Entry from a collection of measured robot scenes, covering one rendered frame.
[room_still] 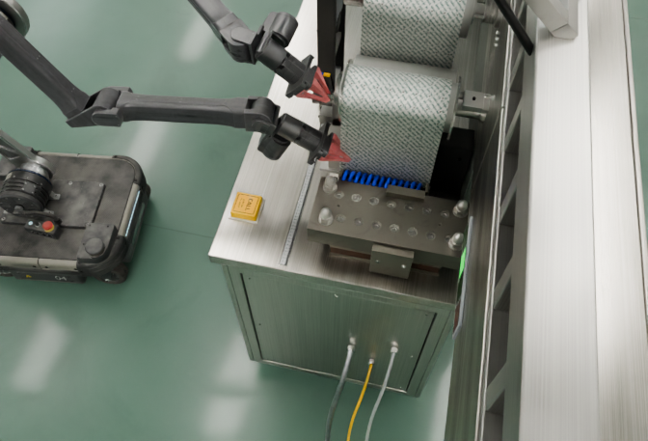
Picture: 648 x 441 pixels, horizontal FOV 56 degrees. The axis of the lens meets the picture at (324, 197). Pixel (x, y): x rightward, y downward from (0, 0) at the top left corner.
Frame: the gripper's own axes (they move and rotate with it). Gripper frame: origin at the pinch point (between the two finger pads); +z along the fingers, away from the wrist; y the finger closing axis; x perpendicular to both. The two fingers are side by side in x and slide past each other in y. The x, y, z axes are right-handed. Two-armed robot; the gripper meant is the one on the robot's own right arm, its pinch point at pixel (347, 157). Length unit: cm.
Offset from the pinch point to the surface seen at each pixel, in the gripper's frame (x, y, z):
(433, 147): 18.8, 0.3, 12.9
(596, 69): 55, -4, 25
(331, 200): -4.7, 10.6, 0.3
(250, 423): -106, 45, 30
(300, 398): -98, 33, 44
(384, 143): 11.8, 0.3, 3.5
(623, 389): 56, 60, 27
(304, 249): -18.7, 18.8, 1.8
